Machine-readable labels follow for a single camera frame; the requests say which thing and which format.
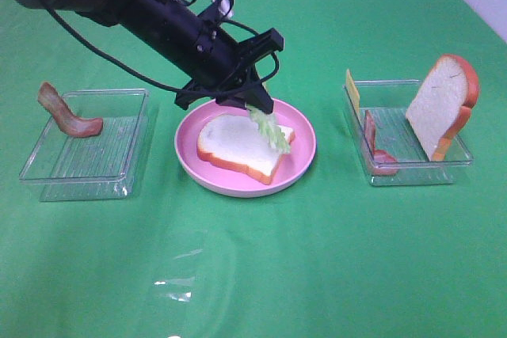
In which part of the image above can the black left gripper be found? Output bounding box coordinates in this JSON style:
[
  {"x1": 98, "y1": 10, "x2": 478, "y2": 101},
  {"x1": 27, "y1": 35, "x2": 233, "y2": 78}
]
[{"x1": 130, "y1": 0, "x2": 284, "y2": 114}]

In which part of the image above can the toast bread slice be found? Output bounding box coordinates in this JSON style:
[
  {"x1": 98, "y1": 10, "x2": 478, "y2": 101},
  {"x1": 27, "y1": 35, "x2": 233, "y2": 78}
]
[
  {"x1": 406, "y1": 54, "x2": 480, "y2": 161},
  {"x1": 196, "y1": 114, "x2": 295, "y2": 185}
]

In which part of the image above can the green lettuce leaf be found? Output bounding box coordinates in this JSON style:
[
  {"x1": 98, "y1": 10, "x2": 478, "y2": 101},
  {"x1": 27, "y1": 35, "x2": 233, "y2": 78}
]
[{"x1": 246, "y1": 104, "x2": 291, "y2": 154}]

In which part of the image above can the red bacon strip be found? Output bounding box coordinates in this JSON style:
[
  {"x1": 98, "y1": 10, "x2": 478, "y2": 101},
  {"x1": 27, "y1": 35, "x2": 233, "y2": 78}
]
[{"x1": 364, "y1": 110, "x2": 398, "y2": 176}]

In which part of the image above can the brown bacon strip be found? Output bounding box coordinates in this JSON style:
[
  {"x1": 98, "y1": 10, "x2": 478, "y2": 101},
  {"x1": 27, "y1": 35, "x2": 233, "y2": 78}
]
[{"x1": 37, "y1": 82, "x2": 103, "y2": 138}]

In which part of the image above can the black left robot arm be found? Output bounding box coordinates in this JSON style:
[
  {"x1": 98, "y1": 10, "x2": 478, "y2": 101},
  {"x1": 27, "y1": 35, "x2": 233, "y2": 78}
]
[{"x1": 15, "y1": 0, "x2": 284, "y2": 114}]

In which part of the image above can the pink round plate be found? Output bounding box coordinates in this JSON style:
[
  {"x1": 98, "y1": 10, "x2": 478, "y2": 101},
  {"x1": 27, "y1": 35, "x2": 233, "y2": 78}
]
[{"x1": 174, "y1": 98, "x2": 317, "y2": 198}]

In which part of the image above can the yellow cheese slice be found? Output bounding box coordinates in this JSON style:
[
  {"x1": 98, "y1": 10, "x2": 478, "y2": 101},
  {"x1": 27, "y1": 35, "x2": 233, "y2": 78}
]
[{"x1": 345, "y1": 69, "x2": 361, "y2": 124}]

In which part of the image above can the right clear plastic tray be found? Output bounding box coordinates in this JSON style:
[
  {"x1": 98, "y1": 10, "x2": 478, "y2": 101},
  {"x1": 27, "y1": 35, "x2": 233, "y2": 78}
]
[{"x1": 343, "y1": 79, "x2": 473, "y2": 187}]

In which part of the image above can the clear plastic tray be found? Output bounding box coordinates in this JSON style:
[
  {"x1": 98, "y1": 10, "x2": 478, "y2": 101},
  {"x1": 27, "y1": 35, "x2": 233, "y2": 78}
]
[
  {"x1": 343, "y1": 79, "x2": 473, "y2": 187},
  {"x1": 19, "y1": 89, "x2": 149, "y2": 202}
]

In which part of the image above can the green tablecloth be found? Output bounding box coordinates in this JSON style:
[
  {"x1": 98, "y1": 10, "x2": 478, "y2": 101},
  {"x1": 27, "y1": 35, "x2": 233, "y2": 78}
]
[{"x1": 1, "y1": 0, "x2": 506, "y2": 337}]

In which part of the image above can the left clear plastic tray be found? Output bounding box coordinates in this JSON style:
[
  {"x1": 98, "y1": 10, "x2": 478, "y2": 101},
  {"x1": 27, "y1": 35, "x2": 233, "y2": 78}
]
[{"x1": 19, "y1": 89, "x2": 149, "y2": 202}]

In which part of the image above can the clear tape strip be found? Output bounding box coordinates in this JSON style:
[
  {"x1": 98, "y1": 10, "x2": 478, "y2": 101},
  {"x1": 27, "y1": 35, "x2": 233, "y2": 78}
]
[{"x1": 149, "y1": 230, "x2": 205, "y2": 303}]

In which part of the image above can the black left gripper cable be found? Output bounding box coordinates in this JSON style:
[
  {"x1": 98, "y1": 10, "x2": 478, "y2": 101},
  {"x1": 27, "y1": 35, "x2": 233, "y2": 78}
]
[{"x1": 45, "y1": 0, "x2": 280, "y2": 93}]

